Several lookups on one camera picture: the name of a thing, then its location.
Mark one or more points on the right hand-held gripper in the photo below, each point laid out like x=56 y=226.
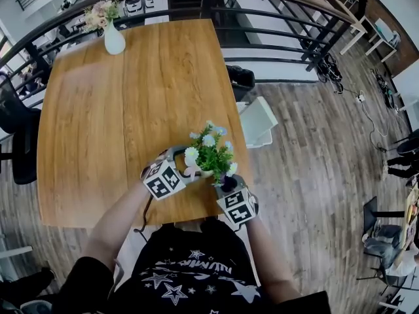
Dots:
x=239 y=208

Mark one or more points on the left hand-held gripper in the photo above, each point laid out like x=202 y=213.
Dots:
x=163 y=180

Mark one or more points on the green potted plant blue flowers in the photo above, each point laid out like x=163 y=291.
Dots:
x=212 y=157

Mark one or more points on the person's right forearm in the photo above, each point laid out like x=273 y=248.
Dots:
x=271 y=260

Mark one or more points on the person's left forearm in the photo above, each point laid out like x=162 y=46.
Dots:
x=114 y=224

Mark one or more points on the black star-print shirt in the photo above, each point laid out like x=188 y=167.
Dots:
x=193 y=273

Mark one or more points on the white chair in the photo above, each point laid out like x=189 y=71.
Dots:
x=258 y=123

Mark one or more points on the black bag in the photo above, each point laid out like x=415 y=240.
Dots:
x=241 y=78

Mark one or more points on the black cafe chair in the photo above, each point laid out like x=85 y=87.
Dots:
x=371 y=218

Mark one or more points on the white vase with pink flowers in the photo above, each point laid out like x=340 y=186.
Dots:
x=114 y=39

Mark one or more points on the black office chair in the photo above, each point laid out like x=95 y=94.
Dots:
x=19 y=132

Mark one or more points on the white power strip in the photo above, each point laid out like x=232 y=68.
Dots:
x=360 y=97

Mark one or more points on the black metal railing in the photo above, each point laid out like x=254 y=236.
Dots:
x=262 y=31

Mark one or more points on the white square table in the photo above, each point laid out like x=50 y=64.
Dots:
x=384 y=38
x=355 y=34

